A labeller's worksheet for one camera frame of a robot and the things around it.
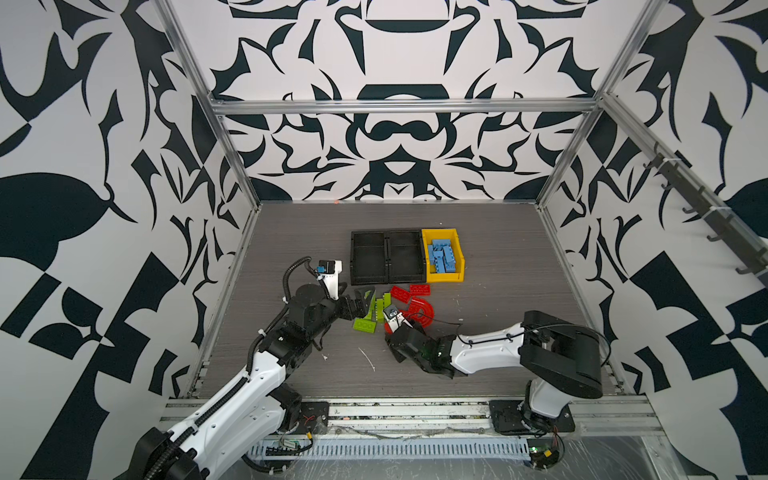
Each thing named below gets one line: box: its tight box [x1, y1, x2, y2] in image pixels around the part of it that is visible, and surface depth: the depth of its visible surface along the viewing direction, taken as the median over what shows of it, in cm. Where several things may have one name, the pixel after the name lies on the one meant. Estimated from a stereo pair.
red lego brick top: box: [409, 284, 431, 296], surface depth 98 cm
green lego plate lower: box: [353, 318, 377, 334], surface depth 91 cm
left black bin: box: [350, 231, 389, 285], surface depth 101 cm
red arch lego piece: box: [400, 297, 435, 328], surface depth 93 cm
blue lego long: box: [428, 245, 446, 273], surface depth 101 cm
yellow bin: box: [421, 228, 465, 283], surface depth 99 cm
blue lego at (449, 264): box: [442, 255, 456, 273], surface depth 101 cm
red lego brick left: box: [390, 285, 411, 304], surface depth 96 cm
